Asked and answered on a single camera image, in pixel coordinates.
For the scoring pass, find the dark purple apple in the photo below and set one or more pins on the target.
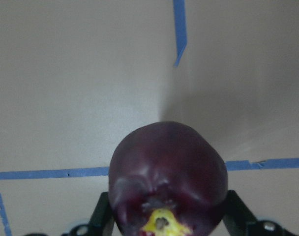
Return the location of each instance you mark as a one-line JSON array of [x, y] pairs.
[[165, 179]]

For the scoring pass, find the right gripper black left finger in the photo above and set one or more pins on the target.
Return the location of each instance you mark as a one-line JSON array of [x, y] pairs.
[[101, 222]]

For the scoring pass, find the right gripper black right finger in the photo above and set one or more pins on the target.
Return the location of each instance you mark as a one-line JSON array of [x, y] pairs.
[[238, 217]]

